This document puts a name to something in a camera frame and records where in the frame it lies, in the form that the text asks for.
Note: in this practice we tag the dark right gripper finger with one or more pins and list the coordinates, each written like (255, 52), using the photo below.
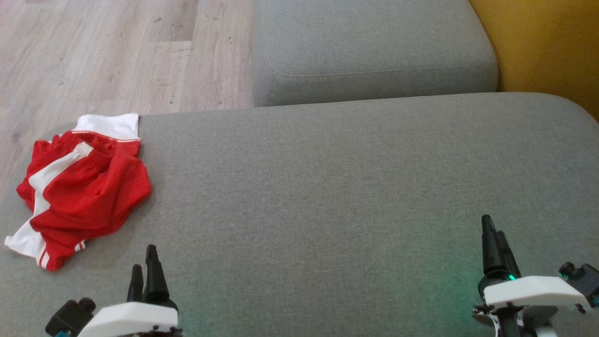
(490, 248)
(509, 262)

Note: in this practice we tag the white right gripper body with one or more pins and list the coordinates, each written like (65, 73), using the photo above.
(529, 290)

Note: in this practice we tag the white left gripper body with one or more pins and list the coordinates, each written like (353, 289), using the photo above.
(131, 318)

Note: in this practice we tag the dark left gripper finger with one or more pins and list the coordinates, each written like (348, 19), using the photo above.
(154, 276)
(135, 283)

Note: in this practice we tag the red shorts with white stripe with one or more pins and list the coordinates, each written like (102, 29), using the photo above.
(93, 187)

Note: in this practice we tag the red and white shorts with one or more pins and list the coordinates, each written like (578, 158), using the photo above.
(110, 124)

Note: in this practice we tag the large grey sofa seat cushion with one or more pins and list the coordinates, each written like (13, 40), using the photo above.
(327, 196)

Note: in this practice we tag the yellow sofa backrest cushion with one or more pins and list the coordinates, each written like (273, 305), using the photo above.
(547, 47)

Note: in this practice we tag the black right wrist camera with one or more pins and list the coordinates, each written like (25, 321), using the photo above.
(585, 281)

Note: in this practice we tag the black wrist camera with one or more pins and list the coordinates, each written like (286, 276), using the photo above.
(585, 281)
(70, 316)

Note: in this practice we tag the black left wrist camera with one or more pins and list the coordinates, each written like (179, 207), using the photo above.
(70, 316)

